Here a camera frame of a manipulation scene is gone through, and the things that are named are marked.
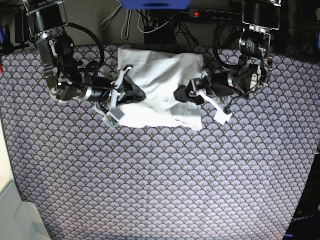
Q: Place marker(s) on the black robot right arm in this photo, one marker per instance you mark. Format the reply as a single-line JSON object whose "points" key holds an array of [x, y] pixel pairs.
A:
{"points": [[67, 79]]}

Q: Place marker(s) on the black power strip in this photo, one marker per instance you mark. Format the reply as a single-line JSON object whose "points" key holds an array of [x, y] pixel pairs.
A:
{"points": [[206, 15]]}

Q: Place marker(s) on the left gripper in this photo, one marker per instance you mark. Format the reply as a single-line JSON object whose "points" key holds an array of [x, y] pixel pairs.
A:
{"points": [[213, 84]]}

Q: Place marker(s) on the patterned fan-print tablecloth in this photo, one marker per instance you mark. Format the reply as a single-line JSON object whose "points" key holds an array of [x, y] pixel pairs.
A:
{"points": [[239, 181]]}

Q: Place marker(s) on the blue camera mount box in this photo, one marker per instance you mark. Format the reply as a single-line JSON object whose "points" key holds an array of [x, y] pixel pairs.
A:
{"points": [[156, 4]]}

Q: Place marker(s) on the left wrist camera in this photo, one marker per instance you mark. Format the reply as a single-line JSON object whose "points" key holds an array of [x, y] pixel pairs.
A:
{"points": [[221, 117]]}

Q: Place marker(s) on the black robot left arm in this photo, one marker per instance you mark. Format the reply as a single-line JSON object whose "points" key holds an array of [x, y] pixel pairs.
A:
{"points": [[259, 19]]}

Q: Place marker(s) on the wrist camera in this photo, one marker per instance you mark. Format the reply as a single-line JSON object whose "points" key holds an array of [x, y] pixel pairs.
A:
{"points": [[113, 117], [221, 117]]}

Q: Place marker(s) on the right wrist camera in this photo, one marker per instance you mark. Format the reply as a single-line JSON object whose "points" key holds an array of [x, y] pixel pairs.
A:
{"points": [[113, 117]]}

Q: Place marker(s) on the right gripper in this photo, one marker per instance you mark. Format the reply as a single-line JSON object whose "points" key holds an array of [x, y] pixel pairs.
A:
{"points": [[98, 90]]}

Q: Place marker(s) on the black box under table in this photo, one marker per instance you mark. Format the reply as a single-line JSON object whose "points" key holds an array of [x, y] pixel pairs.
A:
{"points": [[164, 36]]}

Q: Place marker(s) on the white T-shirt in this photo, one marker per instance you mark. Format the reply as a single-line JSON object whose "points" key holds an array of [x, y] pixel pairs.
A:
{"points": [[159, 75]]}

